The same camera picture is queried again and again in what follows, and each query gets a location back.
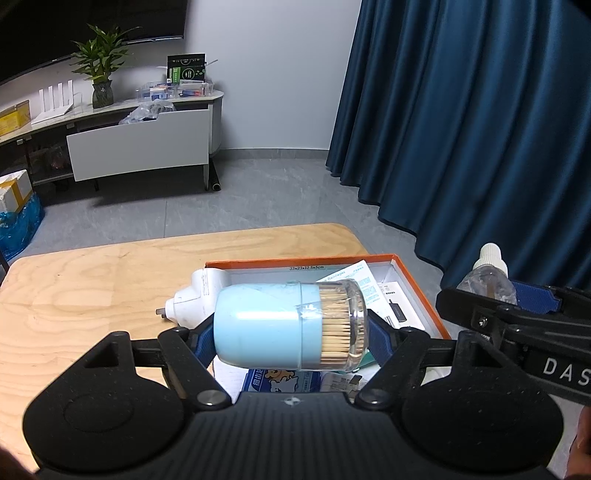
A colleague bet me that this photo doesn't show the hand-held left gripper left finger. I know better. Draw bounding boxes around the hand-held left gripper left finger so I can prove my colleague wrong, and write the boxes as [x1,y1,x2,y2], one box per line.
[81,318,234,411]

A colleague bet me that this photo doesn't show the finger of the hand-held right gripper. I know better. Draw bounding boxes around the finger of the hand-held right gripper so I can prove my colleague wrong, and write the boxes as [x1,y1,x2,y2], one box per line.
[510,281,591,321]
[436,286,591,361]

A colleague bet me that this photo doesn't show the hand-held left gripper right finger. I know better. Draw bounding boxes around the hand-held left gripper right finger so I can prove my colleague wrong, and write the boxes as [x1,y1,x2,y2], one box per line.
[355,310,499,411]

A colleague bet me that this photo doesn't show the clear liquid bottle white cap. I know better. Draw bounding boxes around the clear liquid bottle white cap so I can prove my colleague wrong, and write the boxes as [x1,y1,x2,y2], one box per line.
[462,243,518,305]

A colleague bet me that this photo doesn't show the white charger retail box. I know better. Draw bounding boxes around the white charger retail box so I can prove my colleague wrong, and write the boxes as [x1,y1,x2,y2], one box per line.
[379,279,428,329]

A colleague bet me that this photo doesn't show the white plug-in device green button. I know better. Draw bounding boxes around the white plug-in device green button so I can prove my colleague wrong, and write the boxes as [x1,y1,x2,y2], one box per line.
[154,268,232,329]

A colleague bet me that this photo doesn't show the green and white carton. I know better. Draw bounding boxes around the green and white carton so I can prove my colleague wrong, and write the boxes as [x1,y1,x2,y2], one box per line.
[318,260,384,305]

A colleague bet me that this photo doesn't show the light blue toothpick jar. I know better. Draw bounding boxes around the light blue toothpick jar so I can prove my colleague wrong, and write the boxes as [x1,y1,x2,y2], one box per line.
[213,279,370,370]

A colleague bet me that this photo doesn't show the blue cartoon tin box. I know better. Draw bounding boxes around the blue cartoon tin box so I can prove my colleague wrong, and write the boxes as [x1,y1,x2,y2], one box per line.
[240,367,324,394]

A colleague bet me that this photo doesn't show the orange and white cardboard box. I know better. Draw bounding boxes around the orange and white cardboard box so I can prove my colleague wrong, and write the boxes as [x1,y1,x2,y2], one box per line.
[204,253,452,393]

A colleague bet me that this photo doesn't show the person's right hand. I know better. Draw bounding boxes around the person's right hand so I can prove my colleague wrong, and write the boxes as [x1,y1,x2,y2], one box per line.
[566,406,591,480]

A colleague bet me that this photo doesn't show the dark blue curtain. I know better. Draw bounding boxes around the dark blue curtain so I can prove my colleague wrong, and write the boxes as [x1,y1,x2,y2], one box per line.
[325,0,591,296]

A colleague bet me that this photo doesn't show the white cabinet drawer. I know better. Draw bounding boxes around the white cabinet drawer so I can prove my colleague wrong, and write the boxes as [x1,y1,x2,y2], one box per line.
[66,107,212,182]

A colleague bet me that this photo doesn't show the blue wrapped pack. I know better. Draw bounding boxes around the blue wrapped pack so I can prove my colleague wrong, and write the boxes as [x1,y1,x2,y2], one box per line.
[0,194,46,261]

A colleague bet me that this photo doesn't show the long white tv cabinet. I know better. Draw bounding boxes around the long white tv cabinet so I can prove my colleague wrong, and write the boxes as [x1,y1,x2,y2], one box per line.
[0,88,225,192]

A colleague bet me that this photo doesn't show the crumpled clear plastic bags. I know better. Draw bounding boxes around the crumpled clear plastic bags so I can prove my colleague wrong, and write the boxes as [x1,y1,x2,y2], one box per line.
[119,100,176,125]

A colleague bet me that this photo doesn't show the white carton with yellow tape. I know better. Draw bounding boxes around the white carton with yellow tape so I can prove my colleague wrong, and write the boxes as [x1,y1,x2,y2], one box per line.
[0,170,34,214]

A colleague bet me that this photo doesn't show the row of clear plastic boxes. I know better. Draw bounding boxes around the row of clear plastic boxes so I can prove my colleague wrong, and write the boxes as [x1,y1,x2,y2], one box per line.
[139,78,215,101]

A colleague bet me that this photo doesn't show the potted plant in dark vase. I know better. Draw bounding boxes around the potted plant in dark vase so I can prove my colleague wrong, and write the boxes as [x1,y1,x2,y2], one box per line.
[70,24,141,109]

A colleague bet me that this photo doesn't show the black and green box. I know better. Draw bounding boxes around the black and green box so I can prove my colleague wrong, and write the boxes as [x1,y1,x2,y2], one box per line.
[166,53,207,85]

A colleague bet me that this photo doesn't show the white router with antennas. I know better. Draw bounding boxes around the white router with antennas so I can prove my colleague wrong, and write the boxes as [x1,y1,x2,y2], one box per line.
[32,80,77,124]

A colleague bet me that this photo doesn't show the yellow box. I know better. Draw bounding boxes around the yellow box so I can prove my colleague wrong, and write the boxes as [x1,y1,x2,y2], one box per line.
[0,100,32,137]

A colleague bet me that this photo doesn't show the black television screen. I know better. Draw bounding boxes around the black television screen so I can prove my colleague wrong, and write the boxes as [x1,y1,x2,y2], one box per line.
[0,0,191,86]

